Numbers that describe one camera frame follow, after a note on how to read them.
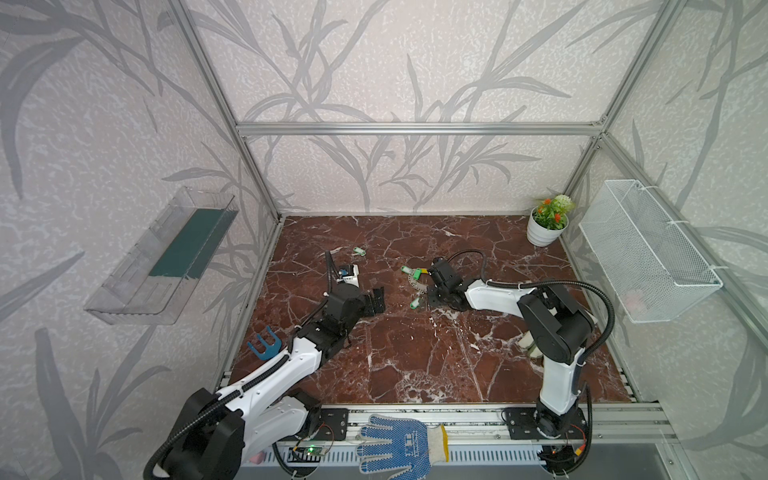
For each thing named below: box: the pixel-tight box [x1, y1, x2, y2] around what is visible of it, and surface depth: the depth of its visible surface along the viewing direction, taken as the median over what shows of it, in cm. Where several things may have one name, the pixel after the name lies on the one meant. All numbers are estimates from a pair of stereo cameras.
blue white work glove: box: [357, 414, 449, 480], surface depth 72 cm
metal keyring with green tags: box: [400, 265, 428, 309], surface depth 103 cm
